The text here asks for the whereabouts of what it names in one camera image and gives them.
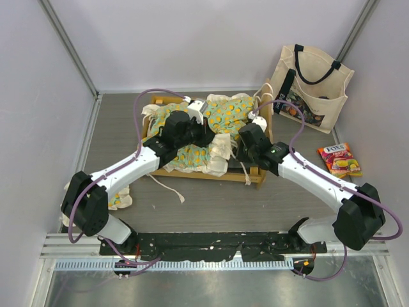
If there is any small lemon print pillow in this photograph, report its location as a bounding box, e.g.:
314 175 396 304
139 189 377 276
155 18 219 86
60 183 133 227

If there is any aluminium rail with cable duct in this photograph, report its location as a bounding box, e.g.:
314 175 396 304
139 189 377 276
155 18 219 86
40 228 391 272

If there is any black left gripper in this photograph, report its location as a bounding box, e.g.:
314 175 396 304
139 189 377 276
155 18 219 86
175 114 217 149

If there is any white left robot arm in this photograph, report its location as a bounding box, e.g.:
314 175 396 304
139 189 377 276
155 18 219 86
61 111 215 255

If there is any lemon print pet mattress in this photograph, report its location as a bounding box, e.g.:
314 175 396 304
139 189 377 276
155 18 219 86
141 93 266 187

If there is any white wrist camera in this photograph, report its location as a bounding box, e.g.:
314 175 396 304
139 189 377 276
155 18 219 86
248 111 268 132
183 96 208 125

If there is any beige canvas tote bag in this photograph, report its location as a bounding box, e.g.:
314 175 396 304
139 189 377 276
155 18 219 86
270 44 355 134

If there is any Fox's candy packet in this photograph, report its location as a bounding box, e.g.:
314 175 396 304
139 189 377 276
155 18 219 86
317 143 363 178

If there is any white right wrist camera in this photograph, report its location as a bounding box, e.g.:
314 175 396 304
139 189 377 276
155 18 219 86
248 111 268 132

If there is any wooden pet bed frame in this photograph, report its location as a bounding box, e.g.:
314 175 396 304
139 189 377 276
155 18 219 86
152 79 280 189

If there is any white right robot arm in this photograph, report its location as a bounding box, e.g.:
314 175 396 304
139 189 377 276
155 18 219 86
239 123 385 253

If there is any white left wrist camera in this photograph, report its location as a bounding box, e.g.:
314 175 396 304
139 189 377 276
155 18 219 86
183 96 208 125

